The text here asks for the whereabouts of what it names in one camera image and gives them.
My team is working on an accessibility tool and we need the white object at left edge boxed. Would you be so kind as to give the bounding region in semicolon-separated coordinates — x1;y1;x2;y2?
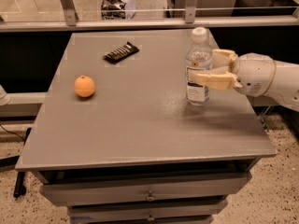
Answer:
0;85;10;105

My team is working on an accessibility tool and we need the top grey drawer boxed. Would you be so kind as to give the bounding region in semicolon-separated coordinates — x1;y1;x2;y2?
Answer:
40;172;251;206

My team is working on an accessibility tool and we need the black snack bar wrapper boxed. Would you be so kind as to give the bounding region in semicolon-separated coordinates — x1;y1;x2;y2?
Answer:
103;42;139;64

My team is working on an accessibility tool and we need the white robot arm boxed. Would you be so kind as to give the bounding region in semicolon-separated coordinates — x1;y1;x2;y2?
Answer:
192;49;299;111

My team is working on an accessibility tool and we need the grey drawer cabinet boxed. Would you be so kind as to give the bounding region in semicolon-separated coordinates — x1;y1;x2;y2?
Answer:
17;30;276;224

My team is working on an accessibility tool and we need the grey drawer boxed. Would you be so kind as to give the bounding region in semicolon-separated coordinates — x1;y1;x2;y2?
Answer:
40;172;251;206
68;199;227;224

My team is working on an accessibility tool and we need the black floor stand leg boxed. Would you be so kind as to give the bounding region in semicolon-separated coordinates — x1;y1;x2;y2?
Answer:
0;128;31;199

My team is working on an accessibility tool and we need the clear blue-labelled plastic bottle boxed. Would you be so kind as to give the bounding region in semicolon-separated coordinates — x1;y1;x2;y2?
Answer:
185;27;212;105

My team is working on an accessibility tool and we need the metal railing frame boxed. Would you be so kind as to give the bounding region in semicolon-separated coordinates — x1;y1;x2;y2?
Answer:
0;0;299;33

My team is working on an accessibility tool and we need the orange fruit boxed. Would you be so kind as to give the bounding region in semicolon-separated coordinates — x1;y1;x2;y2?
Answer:
74;76;95;98

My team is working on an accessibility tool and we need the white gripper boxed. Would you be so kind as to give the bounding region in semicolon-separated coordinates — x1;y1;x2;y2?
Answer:
195;49;276;97

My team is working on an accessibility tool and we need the black white robot base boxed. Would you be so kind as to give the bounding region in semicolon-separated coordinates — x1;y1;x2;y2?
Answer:
101;0;136;20

